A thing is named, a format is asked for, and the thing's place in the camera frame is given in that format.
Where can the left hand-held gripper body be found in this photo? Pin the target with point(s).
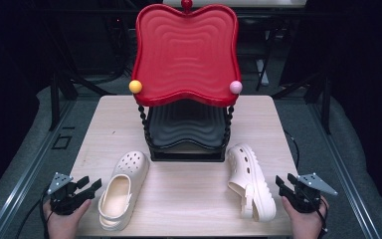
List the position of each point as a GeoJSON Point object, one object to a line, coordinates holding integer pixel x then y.
{"type": "Point", "coordinates": [64, 199]}

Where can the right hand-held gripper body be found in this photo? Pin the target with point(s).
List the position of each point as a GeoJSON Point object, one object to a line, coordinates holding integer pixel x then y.
{"type": "Point", "coordinates": [306, 195]}

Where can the cream clog shoe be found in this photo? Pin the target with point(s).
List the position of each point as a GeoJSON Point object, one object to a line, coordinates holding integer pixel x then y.
{"type": "Point", "coordinates": [247, 176]}
{"type": "Point", "coordinates": [116, 199]}

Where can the red and black shoe rack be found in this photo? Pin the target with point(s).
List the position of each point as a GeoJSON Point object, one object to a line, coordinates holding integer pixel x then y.
{"type": "Point", "coordinates": [185, 56]}

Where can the person's left hand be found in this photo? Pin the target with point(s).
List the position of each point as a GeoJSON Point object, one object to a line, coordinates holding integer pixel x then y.
{"type": "Point", "coordinates": [64, 225]}

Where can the person's right hand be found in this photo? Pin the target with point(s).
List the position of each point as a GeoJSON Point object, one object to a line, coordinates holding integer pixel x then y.
{"type": "Point", "coordinates": [306, 225]}

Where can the black metal stand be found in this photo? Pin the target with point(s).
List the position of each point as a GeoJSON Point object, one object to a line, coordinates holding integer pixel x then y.
{"type": "Point", "coordinates": [326, 106]}
{"type": "Point", "coordinates": [54, 99]}

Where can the white stand leg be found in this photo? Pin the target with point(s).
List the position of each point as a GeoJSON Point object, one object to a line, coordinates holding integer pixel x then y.
{"type": "Point", "coordinates": [262, 74]}

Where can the light background table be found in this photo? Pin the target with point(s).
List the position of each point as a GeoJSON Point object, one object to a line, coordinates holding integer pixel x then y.
{"type": "Point", "coordinates": [245, 3]}

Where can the grey metal floor rail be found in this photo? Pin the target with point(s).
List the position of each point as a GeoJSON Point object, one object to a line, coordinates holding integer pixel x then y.
{"type": "Point", "coordinates": [344, 179]}
{"type": "Point", "coordinates": [23, 179]}

